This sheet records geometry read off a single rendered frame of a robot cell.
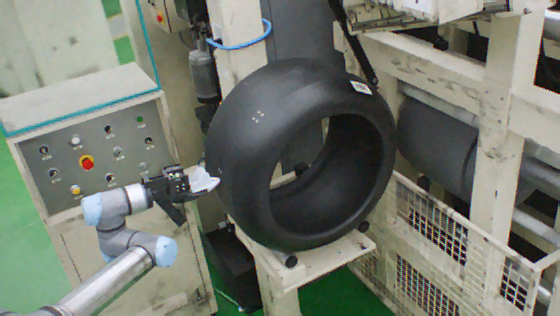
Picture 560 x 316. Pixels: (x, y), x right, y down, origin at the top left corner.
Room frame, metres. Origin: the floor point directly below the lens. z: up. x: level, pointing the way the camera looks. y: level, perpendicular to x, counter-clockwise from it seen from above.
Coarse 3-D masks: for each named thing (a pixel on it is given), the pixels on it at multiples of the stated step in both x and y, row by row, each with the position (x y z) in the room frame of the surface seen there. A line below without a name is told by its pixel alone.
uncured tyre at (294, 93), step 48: (240, 96) 1.35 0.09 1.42; (288, 96) 1.25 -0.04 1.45; (336, 96) 1.27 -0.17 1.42; (240, 144) 1.20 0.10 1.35; (288, 144) 1.19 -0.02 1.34; (336, 144) 1.58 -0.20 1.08; (384, 144) 1.33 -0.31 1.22; (240, 192) 1.16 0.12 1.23; (288, 192) 1.49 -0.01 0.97; (336, 192) 1.48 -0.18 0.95; (288, 240) 1.18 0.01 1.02
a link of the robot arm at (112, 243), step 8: (104, 232) 1.05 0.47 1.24; (112, 232) 1.05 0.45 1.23; (120, 232) 1.06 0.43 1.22; (128, 232) 1.06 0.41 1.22; (104, 240) 1.05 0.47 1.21; (112, 240) 1.05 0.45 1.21; (120, 240) 1.04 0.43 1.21; (104, 248) 1.05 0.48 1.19; (112, 248) 1.04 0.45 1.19; (120, 248) 1.03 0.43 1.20; (104, 256) 1.05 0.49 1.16; (112, 256) 1.04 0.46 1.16
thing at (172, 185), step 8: (176, 168) 1.20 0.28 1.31; (144, 176) 1.16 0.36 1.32; (160, 176) 1.16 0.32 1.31; (168, 176) 1.15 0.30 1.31; (176, 176) 1.16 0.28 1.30; (184, 176) 1.15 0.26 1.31; (144, 184) 1.15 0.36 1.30; (152, 184) 1.13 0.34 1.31; (160, 184) 1.14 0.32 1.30; (168, 184) 1.15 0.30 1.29; (176, 184) 1.14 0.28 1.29; (184, 184) 1.16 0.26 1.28; (152, 192) 1.14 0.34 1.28; (160, 192) 1.14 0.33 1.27; (168, 192) 1.15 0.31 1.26; (176, 192) 1.14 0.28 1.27; (184, 192) 1.16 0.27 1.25; (152, 200) 1.11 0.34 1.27; (168, 200) 1.15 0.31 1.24; (176, 200) 1.14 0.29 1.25
